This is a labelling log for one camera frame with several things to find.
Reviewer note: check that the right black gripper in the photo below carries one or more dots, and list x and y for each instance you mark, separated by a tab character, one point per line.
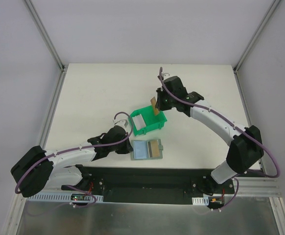
162	102

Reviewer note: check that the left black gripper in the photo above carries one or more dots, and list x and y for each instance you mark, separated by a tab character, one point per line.
125	148

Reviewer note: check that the gold credit card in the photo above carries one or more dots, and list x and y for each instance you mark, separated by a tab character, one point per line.
153	148
153	102

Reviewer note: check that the sage green card holder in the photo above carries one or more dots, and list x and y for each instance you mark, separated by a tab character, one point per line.
140	150

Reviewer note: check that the green plastic bin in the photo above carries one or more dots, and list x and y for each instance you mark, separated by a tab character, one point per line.
146	121

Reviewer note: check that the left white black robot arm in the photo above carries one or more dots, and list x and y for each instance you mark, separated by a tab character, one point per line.
65	169

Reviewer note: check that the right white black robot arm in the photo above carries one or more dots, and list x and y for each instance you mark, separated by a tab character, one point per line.
243	142

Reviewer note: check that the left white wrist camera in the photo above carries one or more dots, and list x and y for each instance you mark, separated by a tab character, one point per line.
122	123

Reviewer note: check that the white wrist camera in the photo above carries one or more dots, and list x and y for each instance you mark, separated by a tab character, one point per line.
122	123
165	75

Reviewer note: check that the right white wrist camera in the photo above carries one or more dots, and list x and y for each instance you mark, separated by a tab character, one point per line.
165	75

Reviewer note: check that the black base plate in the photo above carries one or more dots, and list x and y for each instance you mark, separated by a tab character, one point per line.
148	185

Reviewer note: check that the right aluminium frame post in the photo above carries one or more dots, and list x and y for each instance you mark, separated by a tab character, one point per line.
275	4

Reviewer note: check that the aluminium frame post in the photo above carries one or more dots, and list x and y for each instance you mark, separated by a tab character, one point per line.
44	34
275	4

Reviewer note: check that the left white cable duct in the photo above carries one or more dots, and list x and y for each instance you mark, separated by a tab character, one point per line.
65	197

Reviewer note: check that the white cable duct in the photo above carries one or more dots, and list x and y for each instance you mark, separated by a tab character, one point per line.
65	197
200	201

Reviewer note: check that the right white cable duct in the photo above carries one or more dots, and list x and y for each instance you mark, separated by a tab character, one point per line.
200	201

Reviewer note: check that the left aluminium frame post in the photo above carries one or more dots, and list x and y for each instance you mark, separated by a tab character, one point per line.
44	34

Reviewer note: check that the aluminium front rail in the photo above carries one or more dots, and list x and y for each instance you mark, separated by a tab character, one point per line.
258	187

